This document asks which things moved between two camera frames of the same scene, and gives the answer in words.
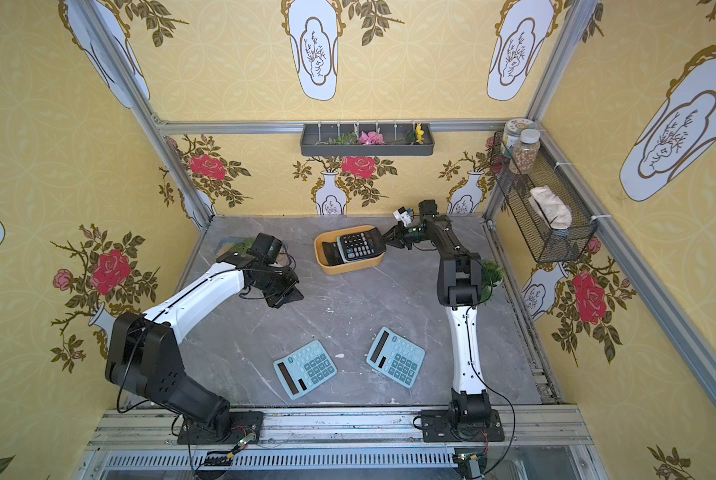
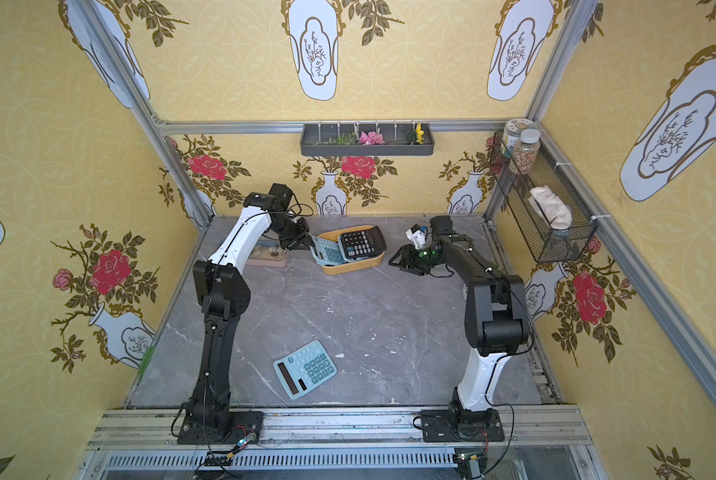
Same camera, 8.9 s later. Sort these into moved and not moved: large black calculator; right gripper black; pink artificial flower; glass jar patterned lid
Moved: right gripper black
Not moved: glass jar patterned lid; pink artificial flower; large black calculator
